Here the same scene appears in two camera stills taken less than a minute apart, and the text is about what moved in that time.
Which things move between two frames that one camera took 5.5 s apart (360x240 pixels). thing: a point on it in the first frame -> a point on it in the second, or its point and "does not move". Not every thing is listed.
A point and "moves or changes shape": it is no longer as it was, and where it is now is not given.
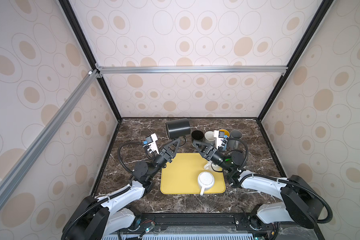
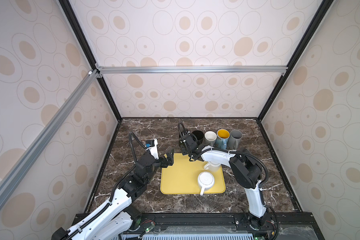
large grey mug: [233, 142] does not move
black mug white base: [197, 135] does not move
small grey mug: [209, 137] does not move
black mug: [178, 128] moves or changes shape
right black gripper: [211, 155] -> [183, 151]
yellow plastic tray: [181, 175] does not move
